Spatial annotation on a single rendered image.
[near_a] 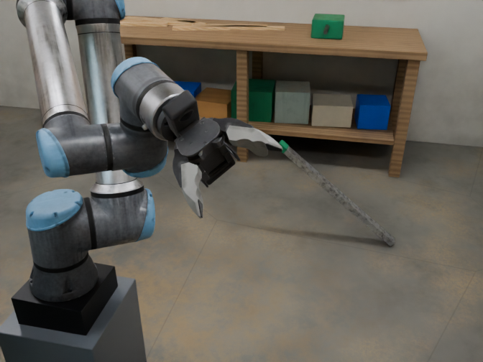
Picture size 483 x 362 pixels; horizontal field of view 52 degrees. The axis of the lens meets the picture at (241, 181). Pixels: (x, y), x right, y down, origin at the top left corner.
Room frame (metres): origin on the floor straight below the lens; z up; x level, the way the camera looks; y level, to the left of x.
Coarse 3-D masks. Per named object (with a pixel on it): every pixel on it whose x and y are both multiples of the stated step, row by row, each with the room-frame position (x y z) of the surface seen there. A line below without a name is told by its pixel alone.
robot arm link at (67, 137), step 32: (32, 0) 1.22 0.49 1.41; (64, 0) 1.28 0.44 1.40; (32, 32) 1.11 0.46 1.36; (64, 32) 1.15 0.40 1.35; (32, 64) 1.04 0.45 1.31; (64, 64) 1.01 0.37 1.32; (64, 96) 0.91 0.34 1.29; (64, 128) 0.82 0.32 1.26; (96, 128) 0.83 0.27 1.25; (64, 160) 0.77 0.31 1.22; (96, 160) 0.80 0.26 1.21
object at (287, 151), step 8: (280, 144) 2.30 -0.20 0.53; (288, 152) 2.29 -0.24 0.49; (296, 160) 2.28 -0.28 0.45; (304, 160) 2.30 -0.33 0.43; (304, 168) 2.26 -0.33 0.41; (312, 168) 2.28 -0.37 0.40; (312, 176) 2.25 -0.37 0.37; (320, 176) 2.26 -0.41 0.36; (320, 184) 2.24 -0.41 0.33; (328, 184) 2.25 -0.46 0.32; (336, 192) 2.22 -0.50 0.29; (344, 200) 2.21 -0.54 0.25; (352, 208) 2.19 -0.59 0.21; (360, 208) 2.23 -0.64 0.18; (360, 216) 2.18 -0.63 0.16; (368, 216) 2.21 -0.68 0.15; (368, 224) 2.17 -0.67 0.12; (376, 224) 2.19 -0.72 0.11; (376, 232) 2.16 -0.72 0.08; (384, 232) 2.17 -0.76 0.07; (384, 240) 2.15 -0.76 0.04; (392, 240) 2.15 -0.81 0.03
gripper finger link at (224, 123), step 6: (216, 120) 0.70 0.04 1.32; (222, 120) 0.70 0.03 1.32; (228, 120) 0.70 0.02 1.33; (234, 120) 0.69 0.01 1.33; (222, 126) 0.69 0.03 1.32; (228, 126) 0.69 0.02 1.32; (246, 126) 0.68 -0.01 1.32; (252, 126) 0.67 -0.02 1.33; (222, 132) 0.69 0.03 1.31; (216, 138) 0.68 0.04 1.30
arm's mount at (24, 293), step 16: (112, 272) 1.18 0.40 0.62; (96, 288) 1.09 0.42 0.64; (112, 288) 1.17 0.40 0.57; (16, 304) 1.04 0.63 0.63; (32, 304) 1.03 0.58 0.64; (48, 304) 1.02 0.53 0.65; (64, 304) 1.02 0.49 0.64; (80, 304) 1.02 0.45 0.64; (96, 304) 1.07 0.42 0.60; (32, 320) 1.03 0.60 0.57; (48, 320) 1.02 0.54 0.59; (64, 320) 1.01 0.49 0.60; (80, 320) 1.00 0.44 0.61
